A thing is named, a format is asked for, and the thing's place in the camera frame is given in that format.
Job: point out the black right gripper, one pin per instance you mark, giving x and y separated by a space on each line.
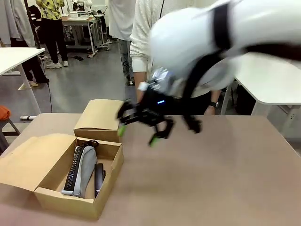
155 108

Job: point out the small cardboard box with lid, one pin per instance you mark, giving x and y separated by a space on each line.
98 115

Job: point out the black stapler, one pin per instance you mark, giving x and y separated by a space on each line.
99 176

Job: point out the grey CAMPUS pencil case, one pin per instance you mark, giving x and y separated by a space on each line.
87 164

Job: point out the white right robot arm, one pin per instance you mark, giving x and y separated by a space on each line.
183 35

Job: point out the person's right forearm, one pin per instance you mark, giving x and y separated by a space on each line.
139 66

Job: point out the person's left forearm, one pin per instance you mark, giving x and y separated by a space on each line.
215 96

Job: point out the large open cardboard box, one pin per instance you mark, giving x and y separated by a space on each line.
23 160

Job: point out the person's right hand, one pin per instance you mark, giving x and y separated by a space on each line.
140 96

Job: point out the person's left hand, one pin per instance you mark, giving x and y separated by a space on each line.
209 111

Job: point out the black wristwatch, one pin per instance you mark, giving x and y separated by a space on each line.
214 104

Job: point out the person in white sweater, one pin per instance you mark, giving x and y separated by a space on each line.
143 28

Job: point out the person in white shirt patterned trousers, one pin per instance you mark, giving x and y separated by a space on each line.
122 21

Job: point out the white power strip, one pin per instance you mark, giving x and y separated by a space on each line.
28 117

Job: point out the black trousers legs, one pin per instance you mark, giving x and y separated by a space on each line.
33 68

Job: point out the person in yellow patterned shirt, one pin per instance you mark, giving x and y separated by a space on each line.
53 33

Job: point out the white table with rounded corner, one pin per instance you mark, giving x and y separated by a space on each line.
270 80

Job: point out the grey stool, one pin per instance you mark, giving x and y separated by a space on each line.
9 128

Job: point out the orange cushion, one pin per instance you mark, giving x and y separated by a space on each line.
4 113

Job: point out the white table with white leg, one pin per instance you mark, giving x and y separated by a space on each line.
16 56

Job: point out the wood-top white frame workbench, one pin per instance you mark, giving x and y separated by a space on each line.
82 23

